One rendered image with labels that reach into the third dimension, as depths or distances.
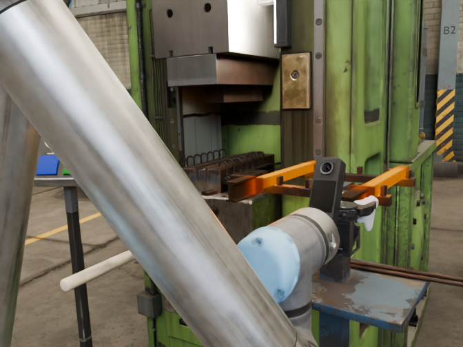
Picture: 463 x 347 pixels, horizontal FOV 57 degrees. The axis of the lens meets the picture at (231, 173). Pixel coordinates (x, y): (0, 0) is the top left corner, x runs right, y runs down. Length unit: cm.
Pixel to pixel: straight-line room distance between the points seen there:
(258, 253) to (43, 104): 30
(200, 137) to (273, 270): 127
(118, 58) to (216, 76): 768
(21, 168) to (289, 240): 33
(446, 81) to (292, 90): 554
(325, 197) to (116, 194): 41
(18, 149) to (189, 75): 97
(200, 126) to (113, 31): 746
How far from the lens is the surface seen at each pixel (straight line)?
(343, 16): 139
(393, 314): 100
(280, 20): 142
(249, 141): 188
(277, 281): 53
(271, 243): 53
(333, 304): 101
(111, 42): 914
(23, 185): 57
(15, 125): 54
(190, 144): 171
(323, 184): 71
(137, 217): 38
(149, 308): 193
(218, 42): 139
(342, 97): 137
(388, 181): 100
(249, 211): 131
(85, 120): 37
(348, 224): 72
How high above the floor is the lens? 122
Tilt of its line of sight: 10 degrees down
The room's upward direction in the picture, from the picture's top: 2 degrees counter-clockwise
